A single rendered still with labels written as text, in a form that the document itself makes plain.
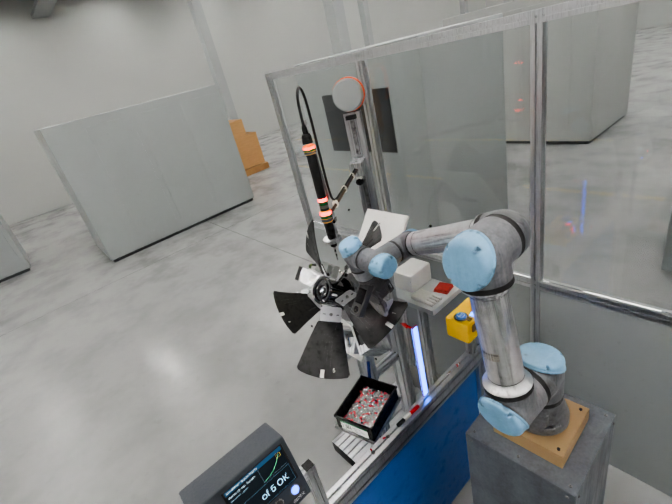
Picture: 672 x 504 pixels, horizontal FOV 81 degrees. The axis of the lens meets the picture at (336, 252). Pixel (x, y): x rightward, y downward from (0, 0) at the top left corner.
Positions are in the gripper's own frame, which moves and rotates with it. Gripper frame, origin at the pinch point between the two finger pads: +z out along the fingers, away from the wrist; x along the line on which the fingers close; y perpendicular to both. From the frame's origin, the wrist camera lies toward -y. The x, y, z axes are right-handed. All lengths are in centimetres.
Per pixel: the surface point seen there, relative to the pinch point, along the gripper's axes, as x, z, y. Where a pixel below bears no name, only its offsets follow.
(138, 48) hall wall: 1236, -102, 396
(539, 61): -22, -45, 89
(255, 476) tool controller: -18, -21, -62
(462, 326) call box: -16.4, 20.4, 18.2
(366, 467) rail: -16, 23, -42
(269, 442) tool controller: -15, -22, -54
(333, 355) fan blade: 21.2, 16.7, -18.5
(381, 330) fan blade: -0.4, 4.0, -4.1
